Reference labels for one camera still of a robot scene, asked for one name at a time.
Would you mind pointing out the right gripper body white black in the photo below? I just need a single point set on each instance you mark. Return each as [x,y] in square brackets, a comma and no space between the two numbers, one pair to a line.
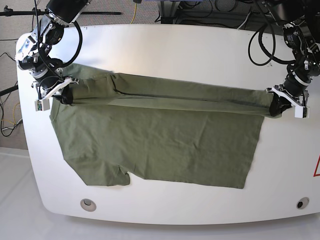
[48,92]

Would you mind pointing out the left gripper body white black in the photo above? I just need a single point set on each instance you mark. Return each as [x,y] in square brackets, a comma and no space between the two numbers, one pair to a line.
[301,99]

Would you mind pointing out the olive green T-shirt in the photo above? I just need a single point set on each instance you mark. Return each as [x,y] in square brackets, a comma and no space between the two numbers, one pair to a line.
[157,129]

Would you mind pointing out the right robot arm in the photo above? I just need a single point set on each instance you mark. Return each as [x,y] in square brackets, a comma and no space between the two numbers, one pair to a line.
[33,56]

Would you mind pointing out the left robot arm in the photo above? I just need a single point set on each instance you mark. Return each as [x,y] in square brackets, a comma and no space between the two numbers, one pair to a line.
[300,24]

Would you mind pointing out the black stand leg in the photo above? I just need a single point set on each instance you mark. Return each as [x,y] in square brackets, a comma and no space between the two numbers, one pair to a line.
[9,90]

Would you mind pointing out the red triangle sticker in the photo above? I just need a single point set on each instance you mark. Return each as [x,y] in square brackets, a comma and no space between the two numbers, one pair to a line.
[317,169]

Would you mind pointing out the black tripod bar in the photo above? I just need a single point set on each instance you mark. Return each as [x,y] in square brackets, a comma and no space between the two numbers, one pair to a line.
[9,12]

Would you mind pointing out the right table grommet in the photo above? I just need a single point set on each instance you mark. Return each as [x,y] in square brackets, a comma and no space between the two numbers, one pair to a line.
[302,203]

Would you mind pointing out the table grommet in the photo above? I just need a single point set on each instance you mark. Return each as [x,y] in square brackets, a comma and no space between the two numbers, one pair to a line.
[88,205]
[302,203]

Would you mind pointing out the left table grommet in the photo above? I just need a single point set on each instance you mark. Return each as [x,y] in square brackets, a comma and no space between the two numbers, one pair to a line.
[88,205]

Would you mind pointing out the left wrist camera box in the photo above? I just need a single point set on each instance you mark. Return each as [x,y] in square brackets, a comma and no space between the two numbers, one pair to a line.
[301,112]

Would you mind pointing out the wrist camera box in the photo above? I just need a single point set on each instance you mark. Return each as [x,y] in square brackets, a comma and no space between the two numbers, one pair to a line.
[301,112]
[42,105]

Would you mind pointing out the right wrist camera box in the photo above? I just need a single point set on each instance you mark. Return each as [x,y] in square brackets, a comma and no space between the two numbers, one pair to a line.
[42,105]

